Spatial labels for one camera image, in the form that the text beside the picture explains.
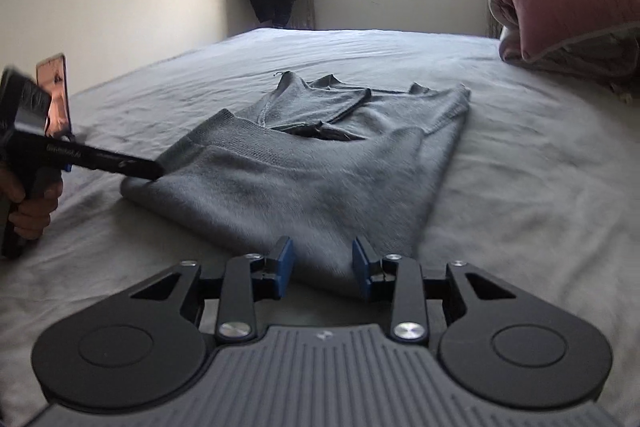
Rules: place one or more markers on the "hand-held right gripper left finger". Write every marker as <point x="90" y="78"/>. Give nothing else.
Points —
<point x="285" y="264"/>

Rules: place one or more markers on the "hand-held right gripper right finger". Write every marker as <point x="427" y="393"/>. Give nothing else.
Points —
<point x="361" y="267"/>

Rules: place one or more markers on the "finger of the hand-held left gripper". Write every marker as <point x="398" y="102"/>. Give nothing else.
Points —
<point x="135" y="166"/>

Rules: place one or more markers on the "grey knit sweater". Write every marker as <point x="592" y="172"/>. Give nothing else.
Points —
<point x="300" y="177"/>

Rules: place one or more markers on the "person's left hand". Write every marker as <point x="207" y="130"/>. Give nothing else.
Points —
<point x="35" y="217"/>

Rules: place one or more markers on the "smartphone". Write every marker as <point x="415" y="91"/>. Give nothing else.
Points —
<point x="56" y="77"/>

